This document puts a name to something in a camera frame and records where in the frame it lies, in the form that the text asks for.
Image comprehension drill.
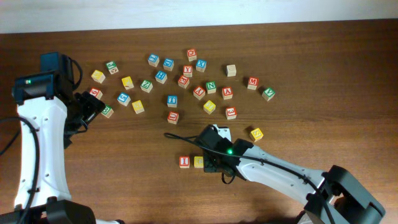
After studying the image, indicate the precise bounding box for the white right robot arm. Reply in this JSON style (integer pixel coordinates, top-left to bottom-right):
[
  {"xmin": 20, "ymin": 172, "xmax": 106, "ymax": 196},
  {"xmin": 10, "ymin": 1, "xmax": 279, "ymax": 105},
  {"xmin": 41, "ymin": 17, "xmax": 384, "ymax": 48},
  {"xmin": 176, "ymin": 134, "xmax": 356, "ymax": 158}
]
[{"xmin": 195, "ymin": 125, "xmax": 386, "ymax": 223}]

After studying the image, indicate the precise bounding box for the green V block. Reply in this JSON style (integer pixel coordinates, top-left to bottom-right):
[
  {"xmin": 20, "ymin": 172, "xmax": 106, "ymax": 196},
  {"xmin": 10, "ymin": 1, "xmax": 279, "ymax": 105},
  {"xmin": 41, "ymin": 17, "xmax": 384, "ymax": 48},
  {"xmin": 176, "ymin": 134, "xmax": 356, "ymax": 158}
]
[{"xmin": 262, "ymin": 88, "xmax": 275, "ymax": 101}]

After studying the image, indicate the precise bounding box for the yellow block far left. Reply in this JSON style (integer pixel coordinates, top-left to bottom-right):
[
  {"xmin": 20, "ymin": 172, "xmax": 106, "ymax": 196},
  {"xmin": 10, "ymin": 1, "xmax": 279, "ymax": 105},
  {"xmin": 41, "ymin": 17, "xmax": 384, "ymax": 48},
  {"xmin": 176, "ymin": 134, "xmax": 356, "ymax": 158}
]
[{"xmin": 91, "ymin": 70, "xmax": 106, "ymax": 83}]

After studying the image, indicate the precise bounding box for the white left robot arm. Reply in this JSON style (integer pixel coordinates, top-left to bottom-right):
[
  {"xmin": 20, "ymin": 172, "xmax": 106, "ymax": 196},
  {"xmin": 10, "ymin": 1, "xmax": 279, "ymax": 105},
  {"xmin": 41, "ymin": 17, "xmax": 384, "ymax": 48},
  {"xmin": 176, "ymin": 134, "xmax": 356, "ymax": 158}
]
[{"xmin": 1, "ymin": 52, "xmax": 113, "ymax": 224}]

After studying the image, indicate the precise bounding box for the red C block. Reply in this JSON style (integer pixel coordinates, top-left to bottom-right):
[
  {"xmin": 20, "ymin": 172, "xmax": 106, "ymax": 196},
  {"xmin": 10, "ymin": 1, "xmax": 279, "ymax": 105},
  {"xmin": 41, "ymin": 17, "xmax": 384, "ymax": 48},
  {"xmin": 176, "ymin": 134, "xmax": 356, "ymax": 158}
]
[{"xmin": 187, "ymin": 49, "xmax": 197, "ymax": 62}]

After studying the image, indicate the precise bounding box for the blue D block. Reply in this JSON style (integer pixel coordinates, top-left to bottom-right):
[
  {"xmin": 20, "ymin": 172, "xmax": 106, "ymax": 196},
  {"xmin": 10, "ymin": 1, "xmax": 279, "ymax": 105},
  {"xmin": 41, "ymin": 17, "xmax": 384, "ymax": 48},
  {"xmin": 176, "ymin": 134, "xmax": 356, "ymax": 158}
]
[{"xmin": 163, "ymin": 58, "xmax": 174, "ymax": 71}]

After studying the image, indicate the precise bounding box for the green Z block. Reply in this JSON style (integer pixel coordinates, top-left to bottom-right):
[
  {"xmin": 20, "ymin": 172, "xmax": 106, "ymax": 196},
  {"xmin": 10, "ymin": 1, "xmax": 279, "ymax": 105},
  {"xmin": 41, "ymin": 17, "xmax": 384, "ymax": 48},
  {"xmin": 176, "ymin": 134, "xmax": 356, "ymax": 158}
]
[{"xmin": 140, "ymin": 80, "xmax": 153, "ymax": 93}]

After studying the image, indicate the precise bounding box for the plain wooden block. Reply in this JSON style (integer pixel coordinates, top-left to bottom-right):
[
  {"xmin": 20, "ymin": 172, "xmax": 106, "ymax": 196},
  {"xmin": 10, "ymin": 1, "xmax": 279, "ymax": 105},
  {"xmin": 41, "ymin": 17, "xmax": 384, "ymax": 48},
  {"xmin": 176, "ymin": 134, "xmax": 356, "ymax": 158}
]
[{"xmin": 226, "ymin": 65, "xmax": 237, "ymax": 77}]

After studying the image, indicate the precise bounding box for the blue T block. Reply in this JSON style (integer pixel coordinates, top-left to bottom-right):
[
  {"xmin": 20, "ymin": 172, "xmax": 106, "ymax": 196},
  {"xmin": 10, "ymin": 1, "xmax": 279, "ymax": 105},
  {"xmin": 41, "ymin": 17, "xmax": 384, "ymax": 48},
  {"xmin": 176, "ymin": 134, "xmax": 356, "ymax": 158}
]
[{"xmin": 167, "ymin": 95, "xmax": 178, "ymax": 108}]

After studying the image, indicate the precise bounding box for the red I block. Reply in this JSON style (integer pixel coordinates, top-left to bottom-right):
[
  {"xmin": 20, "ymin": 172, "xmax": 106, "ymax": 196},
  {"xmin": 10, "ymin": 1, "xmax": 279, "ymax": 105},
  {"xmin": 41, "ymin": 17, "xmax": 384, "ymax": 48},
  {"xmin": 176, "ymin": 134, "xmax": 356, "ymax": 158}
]
[{"xmin": 178, "ymin": 156, "xmax": 190, "ymax": 169}]

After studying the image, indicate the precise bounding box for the blue X block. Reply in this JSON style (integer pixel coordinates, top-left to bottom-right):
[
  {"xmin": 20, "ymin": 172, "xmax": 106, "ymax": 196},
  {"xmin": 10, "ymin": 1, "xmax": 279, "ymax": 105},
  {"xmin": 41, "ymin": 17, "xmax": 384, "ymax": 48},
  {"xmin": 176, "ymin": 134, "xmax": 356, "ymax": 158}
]
[{"xmin": 196, "ymin": 59, "xmax": 207, "ymax": 72}]

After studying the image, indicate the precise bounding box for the red Y block upper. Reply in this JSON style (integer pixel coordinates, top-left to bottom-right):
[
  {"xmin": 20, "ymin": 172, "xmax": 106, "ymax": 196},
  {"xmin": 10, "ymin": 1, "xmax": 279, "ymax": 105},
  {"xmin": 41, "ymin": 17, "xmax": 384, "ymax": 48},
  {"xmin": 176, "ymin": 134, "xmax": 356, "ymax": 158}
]
[{"xmin": 183, "ymin": 65, "xmax": 193, "ymax": 77}]

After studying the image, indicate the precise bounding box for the red U block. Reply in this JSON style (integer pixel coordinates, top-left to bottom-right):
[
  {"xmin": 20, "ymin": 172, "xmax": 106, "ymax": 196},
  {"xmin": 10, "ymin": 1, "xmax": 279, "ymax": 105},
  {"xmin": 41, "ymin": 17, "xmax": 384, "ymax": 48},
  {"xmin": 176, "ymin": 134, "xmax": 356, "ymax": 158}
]
[{"xmin": 167, "ymin": 111, "xmax": 179, "ymax": 124}]

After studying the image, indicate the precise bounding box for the yellow K block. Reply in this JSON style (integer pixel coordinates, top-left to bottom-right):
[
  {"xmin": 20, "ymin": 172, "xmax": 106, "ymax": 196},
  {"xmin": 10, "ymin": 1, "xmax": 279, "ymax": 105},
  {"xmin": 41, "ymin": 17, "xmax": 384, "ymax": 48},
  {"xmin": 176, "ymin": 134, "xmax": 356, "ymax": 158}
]
[{"xmin": 249, "ymin": 128, "xmax": 264, "ymax": 142}]

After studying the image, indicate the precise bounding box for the blue L block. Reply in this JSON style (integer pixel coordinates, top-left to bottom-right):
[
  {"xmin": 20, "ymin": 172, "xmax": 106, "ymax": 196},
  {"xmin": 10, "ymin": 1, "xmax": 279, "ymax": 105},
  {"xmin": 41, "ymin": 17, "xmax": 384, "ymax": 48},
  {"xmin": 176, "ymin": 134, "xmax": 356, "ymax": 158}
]
[{"xmin": 147, "ymin": 54, "xmax": 160, "ymax": 67}]

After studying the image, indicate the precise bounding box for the red y block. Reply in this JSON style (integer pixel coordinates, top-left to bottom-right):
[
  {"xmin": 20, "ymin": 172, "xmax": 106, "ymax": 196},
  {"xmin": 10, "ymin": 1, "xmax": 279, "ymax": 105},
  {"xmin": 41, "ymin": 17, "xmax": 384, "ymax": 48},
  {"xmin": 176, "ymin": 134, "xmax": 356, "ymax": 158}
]
[
  {"xmin": 193, "ymin": 86, "xmax": 206, "ymax": 100},
  {"xmin": 183, "ymin": 65, "xmax": 193, "ymax": 77}
]

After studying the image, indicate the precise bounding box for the red E block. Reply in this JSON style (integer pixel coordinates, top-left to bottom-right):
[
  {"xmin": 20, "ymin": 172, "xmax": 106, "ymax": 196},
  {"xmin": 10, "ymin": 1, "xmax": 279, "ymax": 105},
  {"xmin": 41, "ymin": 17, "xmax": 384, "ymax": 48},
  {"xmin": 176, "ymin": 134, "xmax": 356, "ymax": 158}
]
[{"xmin": 177, "ymin": 75, "xmax": 190, "ymax": 89}]

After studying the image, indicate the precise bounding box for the yellow C block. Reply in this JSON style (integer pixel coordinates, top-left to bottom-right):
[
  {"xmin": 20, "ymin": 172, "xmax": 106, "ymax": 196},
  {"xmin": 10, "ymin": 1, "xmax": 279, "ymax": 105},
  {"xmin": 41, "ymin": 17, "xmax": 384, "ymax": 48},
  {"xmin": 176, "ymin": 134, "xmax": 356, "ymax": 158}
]
[{"xmin": 193, "ymin": 156, "xmax": 204, "ymax": 168}]

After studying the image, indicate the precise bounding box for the red 3 block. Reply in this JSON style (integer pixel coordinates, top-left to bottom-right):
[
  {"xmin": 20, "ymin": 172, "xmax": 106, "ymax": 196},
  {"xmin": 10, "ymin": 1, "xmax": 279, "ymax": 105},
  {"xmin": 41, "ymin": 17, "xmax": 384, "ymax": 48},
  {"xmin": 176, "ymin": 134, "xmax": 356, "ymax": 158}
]
[{"xmin": 225, "ymin": 107, "xmax": 237, "ymax": 119}]

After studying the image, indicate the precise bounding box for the red M block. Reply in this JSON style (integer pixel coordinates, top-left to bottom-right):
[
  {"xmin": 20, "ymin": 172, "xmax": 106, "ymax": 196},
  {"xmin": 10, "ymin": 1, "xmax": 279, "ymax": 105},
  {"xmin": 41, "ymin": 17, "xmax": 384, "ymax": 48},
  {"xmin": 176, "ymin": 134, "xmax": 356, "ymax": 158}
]
[{"xmin": 247, "ymin": 77, "xmax": 259, "ymax": 90}]

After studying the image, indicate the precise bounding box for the green J block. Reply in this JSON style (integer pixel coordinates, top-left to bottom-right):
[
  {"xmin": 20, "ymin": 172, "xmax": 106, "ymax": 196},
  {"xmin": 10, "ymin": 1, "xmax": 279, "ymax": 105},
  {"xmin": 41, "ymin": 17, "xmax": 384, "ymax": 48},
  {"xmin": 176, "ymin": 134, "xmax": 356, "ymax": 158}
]
[{"xmin": 106, "ymin": 61, "xmax": 119, "ymax": 74}]

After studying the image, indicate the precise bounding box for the yellow X block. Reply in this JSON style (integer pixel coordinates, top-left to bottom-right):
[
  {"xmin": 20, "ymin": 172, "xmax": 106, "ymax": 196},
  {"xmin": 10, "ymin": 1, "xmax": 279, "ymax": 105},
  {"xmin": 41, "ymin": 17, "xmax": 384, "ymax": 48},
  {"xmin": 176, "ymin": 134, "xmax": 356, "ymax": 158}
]
[{"xmin": 121, "ymin": 76, "xmax": 134, "ymax": 90}]

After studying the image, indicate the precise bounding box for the red 6 block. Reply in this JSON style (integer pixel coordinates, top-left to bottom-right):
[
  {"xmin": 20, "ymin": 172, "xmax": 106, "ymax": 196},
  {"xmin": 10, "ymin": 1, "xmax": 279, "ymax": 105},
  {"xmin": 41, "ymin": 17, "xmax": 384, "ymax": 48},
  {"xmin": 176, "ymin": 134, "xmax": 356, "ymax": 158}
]
[{"xmin": 90, "ymin": 88, "xmax": 103, "ymax": 100}]

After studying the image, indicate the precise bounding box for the green B block right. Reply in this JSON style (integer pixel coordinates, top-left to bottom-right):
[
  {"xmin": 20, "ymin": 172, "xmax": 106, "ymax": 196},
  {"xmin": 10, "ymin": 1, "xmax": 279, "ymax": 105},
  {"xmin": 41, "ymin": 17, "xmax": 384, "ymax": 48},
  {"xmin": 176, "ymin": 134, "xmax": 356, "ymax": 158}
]
[{"xmin": 101, "ymin": 105, "xmax": 114, "ymax": 118}]

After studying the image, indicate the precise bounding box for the red A block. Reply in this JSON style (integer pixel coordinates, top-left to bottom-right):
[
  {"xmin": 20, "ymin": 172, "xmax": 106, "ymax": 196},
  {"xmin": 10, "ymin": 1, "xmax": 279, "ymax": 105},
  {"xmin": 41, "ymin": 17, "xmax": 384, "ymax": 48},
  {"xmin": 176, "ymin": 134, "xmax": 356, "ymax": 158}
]
[{"xmin": 222, "ymin": 86, "xmax": 233, "ymax": 100}]

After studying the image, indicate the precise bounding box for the yellow E block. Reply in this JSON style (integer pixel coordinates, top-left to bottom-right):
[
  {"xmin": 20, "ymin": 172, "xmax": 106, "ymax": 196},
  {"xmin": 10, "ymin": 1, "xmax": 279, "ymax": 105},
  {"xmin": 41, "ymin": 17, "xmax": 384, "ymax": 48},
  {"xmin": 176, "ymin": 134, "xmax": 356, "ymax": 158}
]
[{"xmin": 203, "ymin": 100, "xmax": 216, "ymax": 114}]

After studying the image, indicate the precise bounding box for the green N block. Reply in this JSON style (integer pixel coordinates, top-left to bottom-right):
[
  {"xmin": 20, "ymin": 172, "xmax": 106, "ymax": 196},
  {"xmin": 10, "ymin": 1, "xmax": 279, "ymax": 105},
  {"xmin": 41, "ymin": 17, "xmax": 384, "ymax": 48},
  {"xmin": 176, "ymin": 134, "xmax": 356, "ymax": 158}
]
[{"xmin": 206, "ymin": 82, "xmax": 217, "ymax": 94}]

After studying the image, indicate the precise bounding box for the red Y block lower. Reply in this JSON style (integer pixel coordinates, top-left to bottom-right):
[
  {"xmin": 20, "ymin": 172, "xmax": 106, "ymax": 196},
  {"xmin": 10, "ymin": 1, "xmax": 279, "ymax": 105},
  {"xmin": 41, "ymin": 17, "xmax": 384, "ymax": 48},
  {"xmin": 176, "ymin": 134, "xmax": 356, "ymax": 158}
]
[{"xmin": 193, "ymin": 86, "xmax": 206, "ymax": 100}]

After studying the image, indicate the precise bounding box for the blue H block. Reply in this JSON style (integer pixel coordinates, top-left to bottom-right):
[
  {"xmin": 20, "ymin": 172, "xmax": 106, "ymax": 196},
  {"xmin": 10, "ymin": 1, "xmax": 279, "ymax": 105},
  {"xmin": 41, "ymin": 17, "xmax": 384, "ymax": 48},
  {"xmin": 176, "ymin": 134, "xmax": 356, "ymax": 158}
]
[{"xmin": 155, "ymin": 70, "xmax": 167, "ymax": 84}]

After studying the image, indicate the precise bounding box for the blue 5 block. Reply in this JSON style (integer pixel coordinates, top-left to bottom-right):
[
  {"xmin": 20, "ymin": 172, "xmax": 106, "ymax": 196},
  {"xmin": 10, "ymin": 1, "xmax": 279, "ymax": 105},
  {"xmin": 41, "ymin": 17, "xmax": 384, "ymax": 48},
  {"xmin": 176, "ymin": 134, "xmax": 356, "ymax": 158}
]
[{"xmin": 117, "ymin": 92, "xmax": 131, "ymax": 106}]

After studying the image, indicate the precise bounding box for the yellow S block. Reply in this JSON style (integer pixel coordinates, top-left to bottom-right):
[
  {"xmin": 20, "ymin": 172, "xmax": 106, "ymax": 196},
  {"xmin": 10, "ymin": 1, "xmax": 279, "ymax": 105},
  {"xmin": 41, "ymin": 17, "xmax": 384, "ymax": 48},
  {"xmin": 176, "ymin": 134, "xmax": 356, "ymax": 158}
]
[{"xmin": 132, "ymin": 100, "xmax": 145, "ymax": 114}]

